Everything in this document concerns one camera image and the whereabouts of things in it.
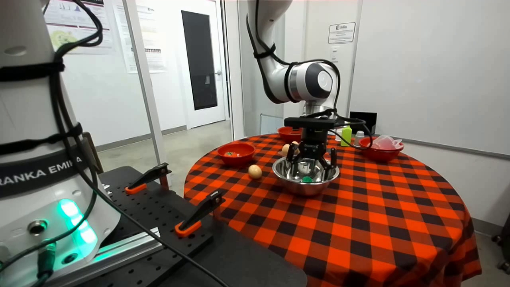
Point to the beige egg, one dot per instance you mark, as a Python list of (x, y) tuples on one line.
[(256, 171)]

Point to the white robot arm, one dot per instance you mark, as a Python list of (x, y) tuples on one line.
[(311, 82)]

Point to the door notice sign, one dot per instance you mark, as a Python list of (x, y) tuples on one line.
[(340, 34)]

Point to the green toy broccoli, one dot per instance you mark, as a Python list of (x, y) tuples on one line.
[(307, 171)]

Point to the red bowl with dark contents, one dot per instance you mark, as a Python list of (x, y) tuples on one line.
[(291, 134)]

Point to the black orange clamp front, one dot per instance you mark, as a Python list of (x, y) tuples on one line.
[(195, 220)]

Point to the red bowl with tomato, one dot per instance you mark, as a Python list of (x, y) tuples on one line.
[(244, 150)]

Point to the red black plaid tablecloth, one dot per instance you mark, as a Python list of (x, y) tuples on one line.
[(377, 225)]

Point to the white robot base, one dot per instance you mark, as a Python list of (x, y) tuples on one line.
[(53, 215)]

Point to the red bowl with plastic bag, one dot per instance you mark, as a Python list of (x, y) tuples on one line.
[(381, 148)]

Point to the green plastic bottle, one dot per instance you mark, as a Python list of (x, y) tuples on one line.
[(346, 136)]

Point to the silver metal basin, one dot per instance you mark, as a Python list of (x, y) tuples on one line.
[(295, 185)]

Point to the black orange clamp rear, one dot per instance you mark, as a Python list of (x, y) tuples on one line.
[(158, 172)]

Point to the orange toy tomato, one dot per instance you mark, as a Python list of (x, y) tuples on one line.
[(232, 155)]

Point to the black orange clamp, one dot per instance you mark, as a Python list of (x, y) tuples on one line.
[(195, 220), (158, 172)]

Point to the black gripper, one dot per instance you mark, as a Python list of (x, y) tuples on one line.
[(313, 144)]

